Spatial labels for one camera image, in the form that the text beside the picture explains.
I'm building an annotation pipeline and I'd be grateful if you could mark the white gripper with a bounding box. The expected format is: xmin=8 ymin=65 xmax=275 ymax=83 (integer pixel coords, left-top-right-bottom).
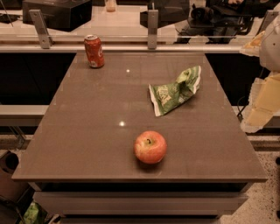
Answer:
xmin=240 ymin=16 xmax=280 ymax=133

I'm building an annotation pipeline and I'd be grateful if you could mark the black box behind glass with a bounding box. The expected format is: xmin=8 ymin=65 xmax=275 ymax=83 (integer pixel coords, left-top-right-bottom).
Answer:
xmin=22 ymin=0 xmax=92 ymax=32

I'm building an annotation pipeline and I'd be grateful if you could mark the red coke can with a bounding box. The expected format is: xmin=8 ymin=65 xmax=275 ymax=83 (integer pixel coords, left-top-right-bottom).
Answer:
xmin=84 ymin=35 xmax=105 ymax=68

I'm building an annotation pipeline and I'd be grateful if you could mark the left metal rail bracket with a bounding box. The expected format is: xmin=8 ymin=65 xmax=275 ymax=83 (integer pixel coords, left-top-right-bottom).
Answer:
xmin=29 ymin=10 xmax=53 ymax=49

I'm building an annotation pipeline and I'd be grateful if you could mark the right metal rail bracket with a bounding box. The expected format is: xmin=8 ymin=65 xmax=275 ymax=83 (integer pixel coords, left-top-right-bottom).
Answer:
xmin=257 ymin=10 xmax=279 ymax=34

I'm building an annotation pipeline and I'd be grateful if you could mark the metal rail bracket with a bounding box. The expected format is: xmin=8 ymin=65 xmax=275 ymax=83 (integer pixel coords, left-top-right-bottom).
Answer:
xmin=257 ymin=10 xmax=279 ymax=34
xmin=148 ymin=10 xmax=158 ymax=50
xmin=29 ymin=10 xmax=53 ymax=49

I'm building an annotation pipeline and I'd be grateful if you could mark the middle metal rail bracket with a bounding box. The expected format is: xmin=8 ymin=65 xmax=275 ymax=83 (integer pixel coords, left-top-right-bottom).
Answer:
xmin=148 ymin=10 xmax=158 ymax=50

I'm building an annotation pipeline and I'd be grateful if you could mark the green chip bag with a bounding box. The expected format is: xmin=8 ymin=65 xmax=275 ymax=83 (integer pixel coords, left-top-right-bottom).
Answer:
xmin=149 ymin=66 xmax=201 ymax=116

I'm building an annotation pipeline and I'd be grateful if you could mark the brown cabinet with hole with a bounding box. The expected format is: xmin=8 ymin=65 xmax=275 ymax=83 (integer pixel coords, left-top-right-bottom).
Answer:
xmin=0 ymin=150 xmax=28 ymax=201

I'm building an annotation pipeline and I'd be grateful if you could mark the plastic cup behind glass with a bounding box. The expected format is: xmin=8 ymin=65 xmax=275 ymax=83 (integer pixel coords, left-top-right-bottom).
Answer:
xmin=105 ymin=0 xmax=116 ymax=12

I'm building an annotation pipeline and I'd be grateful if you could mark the person with camera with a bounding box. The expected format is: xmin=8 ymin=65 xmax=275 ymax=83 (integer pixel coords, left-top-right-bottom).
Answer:
xmin=176 ymin=0 xmax=279 ymax=44

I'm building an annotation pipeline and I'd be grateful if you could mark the red apple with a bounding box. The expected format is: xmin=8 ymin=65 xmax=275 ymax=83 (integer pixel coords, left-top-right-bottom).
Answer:
xmin=134 ymin=130 xmax=167 ymax=165

